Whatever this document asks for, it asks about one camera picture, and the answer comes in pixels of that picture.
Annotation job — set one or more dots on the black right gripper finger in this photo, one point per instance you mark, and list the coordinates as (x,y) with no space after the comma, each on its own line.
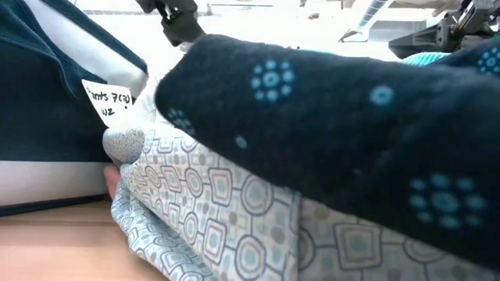
(426,43)

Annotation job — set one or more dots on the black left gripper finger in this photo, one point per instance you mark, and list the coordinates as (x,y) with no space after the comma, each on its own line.
(185,29)

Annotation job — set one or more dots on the teal ribbed cloth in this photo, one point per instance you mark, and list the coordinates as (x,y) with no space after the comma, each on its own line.
(426,58)

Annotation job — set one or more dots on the navy cloth with blue dots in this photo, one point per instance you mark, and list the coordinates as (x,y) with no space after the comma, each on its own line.
(332,136)

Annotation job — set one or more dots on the pink and grey sock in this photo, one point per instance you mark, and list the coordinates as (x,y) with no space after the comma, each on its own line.
(123,146)

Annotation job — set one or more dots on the light geometric patterned cloth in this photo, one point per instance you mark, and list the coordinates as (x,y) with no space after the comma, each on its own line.
(218,203)

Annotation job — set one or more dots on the white handwritten paper tag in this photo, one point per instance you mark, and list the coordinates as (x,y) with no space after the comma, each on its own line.
(105,103)

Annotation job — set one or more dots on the navy and white fabric bin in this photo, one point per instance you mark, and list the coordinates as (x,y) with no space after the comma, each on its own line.
(39,117)

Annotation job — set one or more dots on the slanted silver ceiling duct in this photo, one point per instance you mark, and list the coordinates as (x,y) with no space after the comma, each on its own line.
(369,15)

